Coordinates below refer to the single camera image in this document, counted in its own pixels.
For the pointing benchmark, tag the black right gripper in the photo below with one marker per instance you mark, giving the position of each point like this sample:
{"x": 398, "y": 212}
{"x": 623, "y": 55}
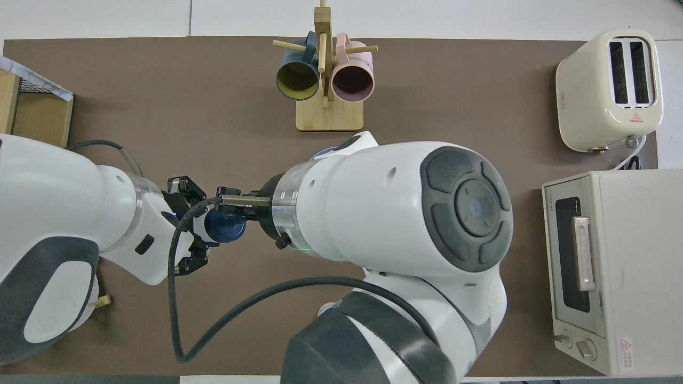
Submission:
{"x": 265, "y": 218}

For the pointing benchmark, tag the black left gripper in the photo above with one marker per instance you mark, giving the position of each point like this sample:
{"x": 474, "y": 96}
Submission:
{"x": 179, "y": 205}

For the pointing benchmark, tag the blue-capped translucent squeeze bottle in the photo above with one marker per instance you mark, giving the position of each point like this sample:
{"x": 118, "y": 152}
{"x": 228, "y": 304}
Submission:
{"x": 224, "y": 229}

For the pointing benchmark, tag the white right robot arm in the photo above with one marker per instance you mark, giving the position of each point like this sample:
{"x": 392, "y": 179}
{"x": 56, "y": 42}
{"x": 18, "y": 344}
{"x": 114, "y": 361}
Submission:
{"x": 384, "y": 213}

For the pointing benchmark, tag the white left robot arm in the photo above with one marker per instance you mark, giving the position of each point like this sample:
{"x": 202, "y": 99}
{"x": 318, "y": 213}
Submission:
{"x": 64, "y": 213}

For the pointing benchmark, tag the periwinkle blue plate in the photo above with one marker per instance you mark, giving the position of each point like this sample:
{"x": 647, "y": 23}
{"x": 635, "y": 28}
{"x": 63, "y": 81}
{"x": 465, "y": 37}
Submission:
{"x": 320, "y": 153}

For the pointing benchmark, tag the wooden plate rack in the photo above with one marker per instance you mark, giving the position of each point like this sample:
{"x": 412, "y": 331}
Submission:
{"x": 101, "y": 302}

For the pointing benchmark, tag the pale grey plate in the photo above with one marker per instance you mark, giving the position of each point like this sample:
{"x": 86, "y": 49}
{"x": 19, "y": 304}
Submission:
{"x": 88, "y": 314}

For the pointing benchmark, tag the brown table mat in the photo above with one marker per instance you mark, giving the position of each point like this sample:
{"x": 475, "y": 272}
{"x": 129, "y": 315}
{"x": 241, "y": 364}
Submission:
{"x": 187, "y": 106}

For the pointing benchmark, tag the wooden mug tree stand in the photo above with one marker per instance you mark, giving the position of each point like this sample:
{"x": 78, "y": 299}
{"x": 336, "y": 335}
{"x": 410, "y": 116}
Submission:
{"x": 330, "y": 117}

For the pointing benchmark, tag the dark teal mug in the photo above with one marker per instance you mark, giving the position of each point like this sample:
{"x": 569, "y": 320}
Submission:
{"x": 296, "y": 80}

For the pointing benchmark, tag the pink mug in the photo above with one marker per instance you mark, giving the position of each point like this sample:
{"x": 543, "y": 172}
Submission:
{"x": 352, "y": 81}

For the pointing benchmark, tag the wooden shelf unit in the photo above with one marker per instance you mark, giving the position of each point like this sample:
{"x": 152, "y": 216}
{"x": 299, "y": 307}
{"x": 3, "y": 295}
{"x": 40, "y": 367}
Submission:
{"x": 45, "y": 117}

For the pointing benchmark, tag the cream two-slot toaster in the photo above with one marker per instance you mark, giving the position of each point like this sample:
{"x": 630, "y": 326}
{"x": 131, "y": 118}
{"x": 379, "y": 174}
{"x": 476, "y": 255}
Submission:
{"x": 584, "y": 101}

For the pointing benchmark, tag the white toaster oven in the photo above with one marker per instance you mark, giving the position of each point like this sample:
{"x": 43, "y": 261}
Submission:
{"x": 635, "y": 277}

